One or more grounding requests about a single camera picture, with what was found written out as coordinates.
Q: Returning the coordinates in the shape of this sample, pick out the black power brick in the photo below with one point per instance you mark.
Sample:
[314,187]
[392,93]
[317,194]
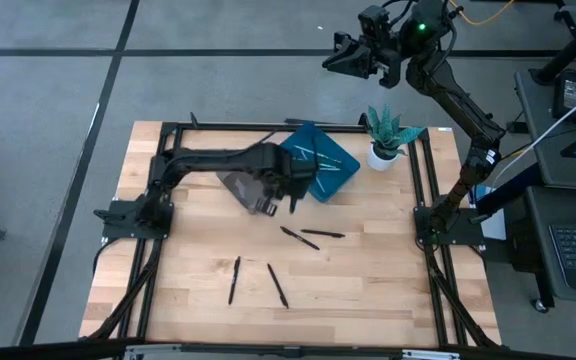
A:
[572,95]

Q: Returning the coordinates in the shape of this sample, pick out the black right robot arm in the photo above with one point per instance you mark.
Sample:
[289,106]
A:
[448,95]

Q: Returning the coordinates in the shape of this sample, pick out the black diagonal pole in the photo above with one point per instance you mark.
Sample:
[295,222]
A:
[508,195]
[573,45]

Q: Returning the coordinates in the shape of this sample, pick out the black clamp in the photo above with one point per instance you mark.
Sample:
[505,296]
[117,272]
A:
[195,120]
[363,120]

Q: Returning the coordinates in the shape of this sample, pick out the black caster wheel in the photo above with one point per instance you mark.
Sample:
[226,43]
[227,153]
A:
[540,306]

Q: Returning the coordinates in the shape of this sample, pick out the black pen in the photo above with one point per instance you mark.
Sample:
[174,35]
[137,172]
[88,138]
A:
[323,233]
[278,286]
[299,238]
[234,280]

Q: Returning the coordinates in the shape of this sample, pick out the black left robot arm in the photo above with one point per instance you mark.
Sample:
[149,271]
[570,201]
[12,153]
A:
[208,160]

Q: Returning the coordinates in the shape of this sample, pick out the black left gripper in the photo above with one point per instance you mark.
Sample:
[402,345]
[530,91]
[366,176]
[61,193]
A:
[290,175]

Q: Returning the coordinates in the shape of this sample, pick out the dark grey desk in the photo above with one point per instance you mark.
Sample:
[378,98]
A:
[528,100]
[538,240]

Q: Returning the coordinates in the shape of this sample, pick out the snake plant in white pot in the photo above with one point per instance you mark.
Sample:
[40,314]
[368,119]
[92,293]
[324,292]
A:
[388,137]

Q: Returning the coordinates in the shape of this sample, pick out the white and blue box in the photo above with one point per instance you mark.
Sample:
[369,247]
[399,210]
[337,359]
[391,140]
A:
[490,225]

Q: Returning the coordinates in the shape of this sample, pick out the blue plastic bin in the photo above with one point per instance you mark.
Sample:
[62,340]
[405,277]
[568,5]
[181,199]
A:
[345,175]

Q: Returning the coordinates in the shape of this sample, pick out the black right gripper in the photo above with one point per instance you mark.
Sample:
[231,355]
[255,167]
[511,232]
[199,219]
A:
[383,60]

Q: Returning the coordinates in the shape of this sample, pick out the silver metal bracket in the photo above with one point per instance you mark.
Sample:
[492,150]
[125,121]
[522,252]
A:
[153,351]
[430,355]

